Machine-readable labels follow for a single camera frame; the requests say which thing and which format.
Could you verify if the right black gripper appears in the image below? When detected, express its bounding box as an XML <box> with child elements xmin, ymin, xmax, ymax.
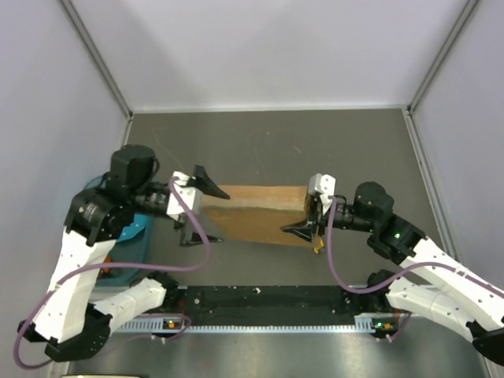
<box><xmin>282</xmin><ymin>191</ymin><xmax>376</xmax><ymax>242</ymax></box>

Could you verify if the yellow utility knife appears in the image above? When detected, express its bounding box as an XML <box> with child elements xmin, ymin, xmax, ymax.
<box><xmin>313</xmin><ymin>235</ymin><xmax>324</xmax><ymax>254</ymax></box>

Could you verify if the brown cardboard express box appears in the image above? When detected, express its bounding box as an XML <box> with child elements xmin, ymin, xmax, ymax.
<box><xmin>202</xmin><ymin>185</ymin><xmax>313</xmax><ymax>247</ymax></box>

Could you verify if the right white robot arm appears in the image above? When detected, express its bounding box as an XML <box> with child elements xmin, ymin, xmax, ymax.
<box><xmin>282</xmin><ymin>174</ymin><xmax>503</xmax><ymax>365</ymax></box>

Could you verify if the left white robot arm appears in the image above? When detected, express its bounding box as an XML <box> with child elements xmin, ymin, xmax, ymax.
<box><xmin>17</xmin><ymin>145</ymin><xmax>228</xmax><ymax>362</ymax></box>

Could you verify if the blue perforated plate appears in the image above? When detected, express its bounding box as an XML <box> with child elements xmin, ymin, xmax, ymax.
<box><xmin>117</xmin><ymin>214</ymin><xmax>149</xmax><ymax>243</ymax></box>

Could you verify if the teal plastic bin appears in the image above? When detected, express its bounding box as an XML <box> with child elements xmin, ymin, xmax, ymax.
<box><xmin>84</xmin><ymin>175</ymin><xmax>157</xmax><ymax>287</ymax></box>

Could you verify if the orange cup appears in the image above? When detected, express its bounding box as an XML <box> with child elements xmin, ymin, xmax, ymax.
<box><xmin>98</xmin><ymin>256</ymin><xmax>112</xmax><ymax>279</ymax></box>

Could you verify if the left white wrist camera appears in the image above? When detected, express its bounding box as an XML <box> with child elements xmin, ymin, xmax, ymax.
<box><xmin>166</xmin><ymin>171</ymin><xmax>203</xmax><ymax>221</ymax></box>

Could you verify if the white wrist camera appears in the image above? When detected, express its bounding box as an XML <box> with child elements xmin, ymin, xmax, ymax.
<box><xmin>166</xmin><ymin>171</ymin><xmax>203</xmax><ymax>221</ymax></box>
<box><xmin>307</xmin><ymin>173</ymin><xmax>336</xmax><ymax>215</ymax></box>

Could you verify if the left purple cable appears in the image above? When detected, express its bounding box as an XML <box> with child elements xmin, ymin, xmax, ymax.
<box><xmin>13</xmin><ymin>176</ymin><xmax>216</xmax><ymax>370</ymax></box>

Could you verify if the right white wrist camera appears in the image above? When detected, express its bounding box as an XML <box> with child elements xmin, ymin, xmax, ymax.
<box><xmin>307</xmin><ymin>173</ymin><xmax>336</xmax><ymax>215</ymax></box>

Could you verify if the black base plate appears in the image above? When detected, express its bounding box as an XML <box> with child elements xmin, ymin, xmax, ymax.
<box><xmin>148</xmin><ymin>286</ymin><xmax>396</xmax><ymax>327</ymax></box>

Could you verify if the grey cable duct rail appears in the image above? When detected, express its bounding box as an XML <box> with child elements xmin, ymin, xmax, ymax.
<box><xmin>117</xmin><ymin>317</ymin><xmax>376</xmax><ymax>335</ymax></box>

